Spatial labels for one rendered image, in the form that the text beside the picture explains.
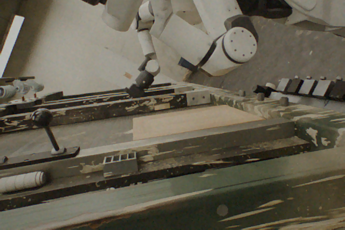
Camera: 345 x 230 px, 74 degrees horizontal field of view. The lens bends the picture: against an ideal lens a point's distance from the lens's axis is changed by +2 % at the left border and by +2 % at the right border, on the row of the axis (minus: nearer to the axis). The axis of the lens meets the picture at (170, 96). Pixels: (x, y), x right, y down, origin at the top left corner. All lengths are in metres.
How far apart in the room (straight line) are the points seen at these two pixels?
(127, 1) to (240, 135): 0.40
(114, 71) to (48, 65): 2.28
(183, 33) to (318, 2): 0.60
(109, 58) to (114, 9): 4.29
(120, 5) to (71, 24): 5.90
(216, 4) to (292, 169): 0.37
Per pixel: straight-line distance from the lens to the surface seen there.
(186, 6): 0.75
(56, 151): 0.58
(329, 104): 0.85
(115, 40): 6.17
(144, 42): 1.28
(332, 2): 1.07
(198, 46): 0.50
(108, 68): 4.81
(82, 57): 6.33
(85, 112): 1.16
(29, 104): 1.60
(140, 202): 0.31
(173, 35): 0.50
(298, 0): 0.94
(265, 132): 0.62
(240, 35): 0.52
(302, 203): 0.39
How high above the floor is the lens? 1.32
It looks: 11 degrees down
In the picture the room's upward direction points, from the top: 65 degrees counter-clockwise
